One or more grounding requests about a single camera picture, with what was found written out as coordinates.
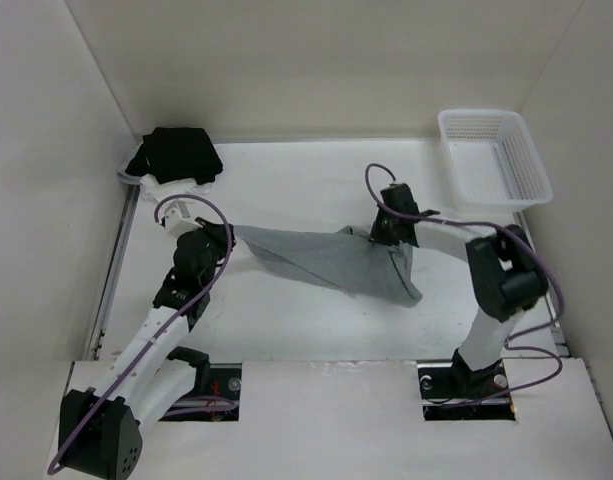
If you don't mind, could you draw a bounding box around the grey tank top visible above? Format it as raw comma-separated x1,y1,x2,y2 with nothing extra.
234,225,423,308

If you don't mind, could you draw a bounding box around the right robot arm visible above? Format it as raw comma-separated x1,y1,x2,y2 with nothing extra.
370,183,548,396

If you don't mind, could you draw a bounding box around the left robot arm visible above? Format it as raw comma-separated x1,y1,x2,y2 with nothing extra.
48,219,235,479

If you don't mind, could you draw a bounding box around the folded white tank top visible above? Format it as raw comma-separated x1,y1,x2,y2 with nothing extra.
117,145,212,203

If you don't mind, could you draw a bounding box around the folded black tank top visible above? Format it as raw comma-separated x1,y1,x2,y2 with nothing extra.
121,127,224,185

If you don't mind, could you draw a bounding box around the white plastic basket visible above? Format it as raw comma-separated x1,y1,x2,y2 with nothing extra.
437,109,554,215

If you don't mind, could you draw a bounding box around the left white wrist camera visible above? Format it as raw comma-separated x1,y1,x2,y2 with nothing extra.
157,200,197,238

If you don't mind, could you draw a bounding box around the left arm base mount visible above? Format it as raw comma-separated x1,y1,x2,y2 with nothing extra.
162,347,242,423

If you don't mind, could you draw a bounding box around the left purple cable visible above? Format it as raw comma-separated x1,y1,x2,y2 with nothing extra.
46,194,236,475

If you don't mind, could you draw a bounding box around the purple cable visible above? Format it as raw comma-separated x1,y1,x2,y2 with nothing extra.
364,162,567,409
46,194,236,475

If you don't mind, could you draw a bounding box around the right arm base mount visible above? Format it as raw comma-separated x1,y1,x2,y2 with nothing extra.
417,353,515,421

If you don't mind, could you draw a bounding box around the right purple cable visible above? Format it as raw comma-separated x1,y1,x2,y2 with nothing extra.
364,162,567,409

